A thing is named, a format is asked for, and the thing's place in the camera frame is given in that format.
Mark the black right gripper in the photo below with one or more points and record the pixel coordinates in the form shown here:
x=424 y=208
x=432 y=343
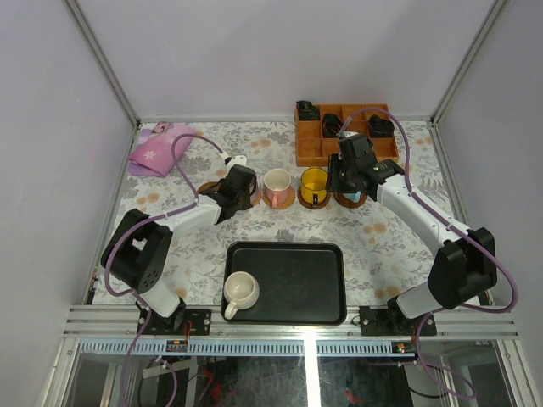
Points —
x=335 y=162

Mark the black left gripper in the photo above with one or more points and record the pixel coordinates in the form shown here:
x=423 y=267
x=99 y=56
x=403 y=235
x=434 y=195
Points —
x=247 y=186

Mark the woven rattan coaster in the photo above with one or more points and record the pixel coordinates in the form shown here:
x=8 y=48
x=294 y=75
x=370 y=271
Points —
x=290 y=200
x=255 y=198

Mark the pink ceramic cup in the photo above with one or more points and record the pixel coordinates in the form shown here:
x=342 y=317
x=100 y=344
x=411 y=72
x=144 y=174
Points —
x=277 y=185

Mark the yellow ceramic cup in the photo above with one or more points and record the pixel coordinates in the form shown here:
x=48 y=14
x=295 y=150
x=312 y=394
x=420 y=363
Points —
x=313 y=186

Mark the dark brown wooden coaster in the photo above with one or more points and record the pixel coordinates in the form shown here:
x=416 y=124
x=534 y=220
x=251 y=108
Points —
x=313 y=206

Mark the cream white ceramic cup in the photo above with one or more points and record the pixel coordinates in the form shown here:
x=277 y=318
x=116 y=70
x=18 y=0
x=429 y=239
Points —
x=241 y=291

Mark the purple ceramic cup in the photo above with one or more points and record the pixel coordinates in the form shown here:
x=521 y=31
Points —
x=254 y=186

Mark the light blue ceramic cup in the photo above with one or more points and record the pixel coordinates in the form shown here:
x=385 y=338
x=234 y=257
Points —
x=354 y=197

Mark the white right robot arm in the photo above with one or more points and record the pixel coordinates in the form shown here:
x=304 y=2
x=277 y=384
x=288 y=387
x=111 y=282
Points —
x=462 y=267

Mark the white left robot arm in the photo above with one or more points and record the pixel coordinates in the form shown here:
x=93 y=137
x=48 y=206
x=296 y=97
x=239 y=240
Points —
x=136 y=253

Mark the rolled dark sock right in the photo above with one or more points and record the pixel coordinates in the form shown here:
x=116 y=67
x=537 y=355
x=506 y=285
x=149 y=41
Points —
x=379 y=127

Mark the orange wooden divider box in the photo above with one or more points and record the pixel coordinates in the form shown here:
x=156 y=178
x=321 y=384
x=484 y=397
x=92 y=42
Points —
x=313 y=150

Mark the rolled dark sock with orange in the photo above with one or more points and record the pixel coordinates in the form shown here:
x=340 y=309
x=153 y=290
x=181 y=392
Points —
x=331 y=125

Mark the rolled dark sock top-left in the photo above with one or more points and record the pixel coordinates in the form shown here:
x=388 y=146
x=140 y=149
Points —
x=307 y=111

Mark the pink folded cloth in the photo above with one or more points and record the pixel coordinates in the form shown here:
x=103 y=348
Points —
x=153 y=157

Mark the black plastic tray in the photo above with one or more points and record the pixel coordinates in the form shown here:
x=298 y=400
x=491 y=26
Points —
x=301 y=284

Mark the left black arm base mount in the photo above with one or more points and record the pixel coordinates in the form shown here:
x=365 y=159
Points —
x=188 y=322

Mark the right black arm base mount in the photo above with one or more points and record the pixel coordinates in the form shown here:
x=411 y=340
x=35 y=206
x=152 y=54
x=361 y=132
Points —
x=385 y=322

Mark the aluminium front rail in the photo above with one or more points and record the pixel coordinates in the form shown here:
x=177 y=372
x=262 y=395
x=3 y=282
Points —
x=122 y=321

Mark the blue slotted cable duct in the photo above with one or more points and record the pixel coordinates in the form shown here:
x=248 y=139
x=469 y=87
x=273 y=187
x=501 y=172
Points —
x=208 y=347

